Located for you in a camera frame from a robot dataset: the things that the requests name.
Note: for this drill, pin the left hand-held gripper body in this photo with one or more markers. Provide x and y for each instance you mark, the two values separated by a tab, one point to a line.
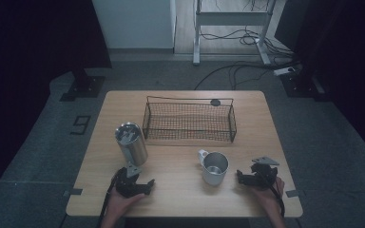
128	186

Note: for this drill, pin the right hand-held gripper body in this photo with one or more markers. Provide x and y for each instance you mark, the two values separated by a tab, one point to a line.
263	176

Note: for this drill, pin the stainless steel tumbler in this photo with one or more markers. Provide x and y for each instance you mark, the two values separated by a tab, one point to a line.
133	145

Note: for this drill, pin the person's left hand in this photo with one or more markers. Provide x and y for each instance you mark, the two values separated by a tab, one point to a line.
120	204

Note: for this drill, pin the person's right hand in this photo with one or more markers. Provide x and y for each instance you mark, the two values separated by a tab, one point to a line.
267	197

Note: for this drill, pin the grey tape strip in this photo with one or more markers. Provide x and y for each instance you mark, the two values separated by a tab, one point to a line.
74	191
292	193

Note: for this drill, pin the black round disc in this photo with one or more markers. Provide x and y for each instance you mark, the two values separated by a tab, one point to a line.
215	102

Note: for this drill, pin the black tape floor mark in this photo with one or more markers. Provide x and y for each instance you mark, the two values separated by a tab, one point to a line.
81	125

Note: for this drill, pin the black stand base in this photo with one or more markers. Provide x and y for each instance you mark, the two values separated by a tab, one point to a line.
84	87
301	85

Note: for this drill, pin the white power strip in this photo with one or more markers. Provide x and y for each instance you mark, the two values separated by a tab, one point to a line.
283	71

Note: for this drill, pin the dark curtain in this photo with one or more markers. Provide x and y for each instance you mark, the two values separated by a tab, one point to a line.
345	63
28	63

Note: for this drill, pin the white cabinet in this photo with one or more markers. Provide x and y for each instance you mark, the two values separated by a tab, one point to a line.
136	22

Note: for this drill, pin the white metal desk frame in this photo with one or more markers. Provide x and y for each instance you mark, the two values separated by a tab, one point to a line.
231	18

